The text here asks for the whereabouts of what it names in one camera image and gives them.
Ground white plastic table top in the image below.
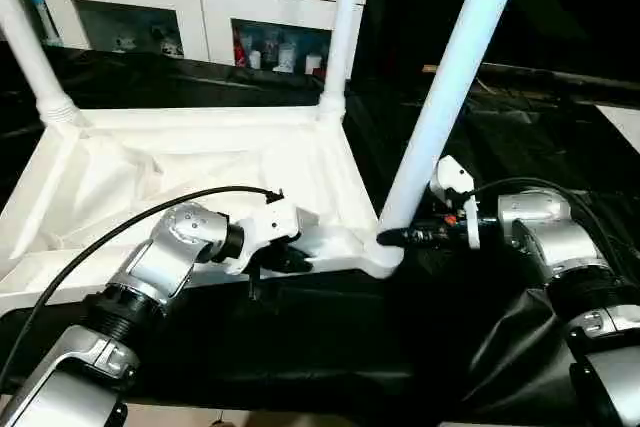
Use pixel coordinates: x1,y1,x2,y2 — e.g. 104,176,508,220
0,105,407,316

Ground white plastic table leg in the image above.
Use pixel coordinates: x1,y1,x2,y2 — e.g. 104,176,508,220
318,0,367,122
374,0,531,250
0,0,81,130

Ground black plastic mat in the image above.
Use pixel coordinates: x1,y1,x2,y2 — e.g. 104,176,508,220
0,42,640,426

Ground white flat panel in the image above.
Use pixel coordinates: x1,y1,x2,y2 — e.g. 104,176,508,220
596,103,640,154

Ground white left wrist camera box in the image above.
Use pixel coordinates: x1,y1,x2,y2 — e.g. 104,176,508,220
224,195,303,278

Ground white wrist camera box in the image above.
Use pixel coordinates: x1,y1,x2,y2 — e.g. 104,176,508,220
224,195,303,278
428,154,485,252

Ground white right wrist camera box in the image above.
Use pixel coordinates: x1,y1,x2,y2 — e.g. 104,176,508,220
428,154,485,252

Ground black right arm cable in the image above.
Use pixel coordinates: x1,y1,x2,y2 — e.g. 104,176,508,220
468,176,629,280

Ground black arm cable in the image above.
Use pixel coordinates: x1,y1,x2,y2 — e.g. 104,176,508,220
468,176,629,280
0,185,287,390

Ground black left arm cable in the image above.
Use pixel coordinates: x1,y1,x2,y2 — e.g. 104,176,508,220
0,185,287,390

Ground dark horizontal rail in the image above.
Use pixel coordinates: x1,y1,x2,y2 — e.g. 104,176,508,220
424,63,640,90

